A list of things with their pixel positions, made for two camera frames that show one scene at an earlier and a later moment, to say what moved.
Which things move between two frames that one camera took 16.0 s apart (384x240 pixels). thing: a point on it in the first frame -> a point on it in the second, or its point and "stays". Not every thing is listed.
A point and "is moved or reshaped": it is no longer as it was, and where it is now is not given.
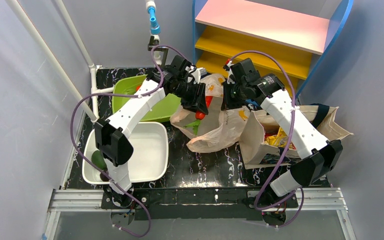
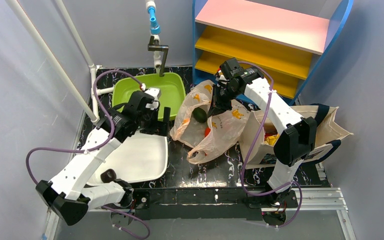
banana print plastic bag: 220,129 is moved or reshaped
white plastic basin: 149,162 stays
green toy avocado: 98,159 -> 199,114
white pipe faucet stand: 159,51 stays
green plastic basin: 129,84 stays
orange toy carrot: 199,116 -> 207,130
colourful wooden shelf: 291,39 stays
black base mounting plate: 200,203 stays
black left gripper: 196,100 -> 157,122
